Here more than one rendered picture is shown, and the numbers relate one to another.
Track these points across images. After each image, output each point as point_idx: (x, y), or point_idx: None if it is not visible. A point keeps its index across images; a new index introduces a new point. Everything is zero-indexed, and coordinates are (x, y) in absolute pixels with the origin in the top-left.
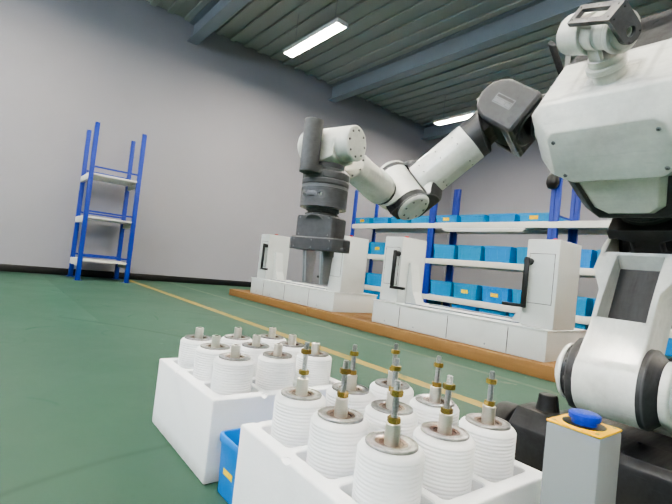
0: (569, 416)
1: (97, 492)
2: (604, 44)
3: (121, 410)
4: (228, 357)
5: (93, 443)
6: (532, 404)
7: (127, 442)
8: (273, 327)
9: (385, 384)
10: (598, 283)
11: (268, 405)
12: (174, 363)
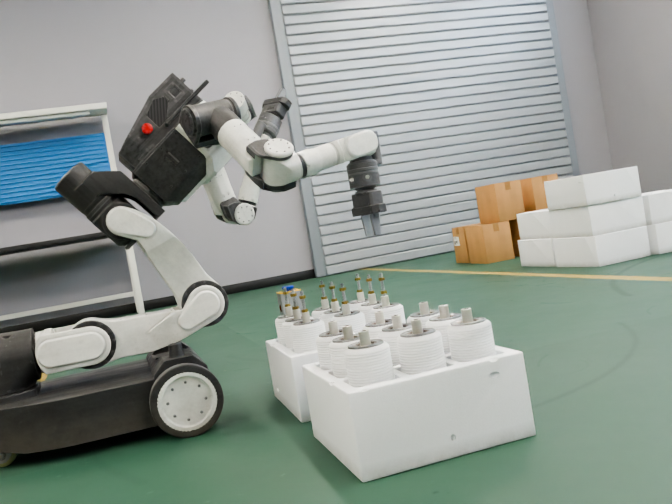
0: (293, 287)
1: (532, 388)
2: (248, 122)
3: (593, 442)
4: (431, 311)
5: (576, 409)
6: (175, 358)
7: (543, 414)
8: (361, 331)
9: (313, 320)
10: (184, 246)
11: None
12: (498, 349)
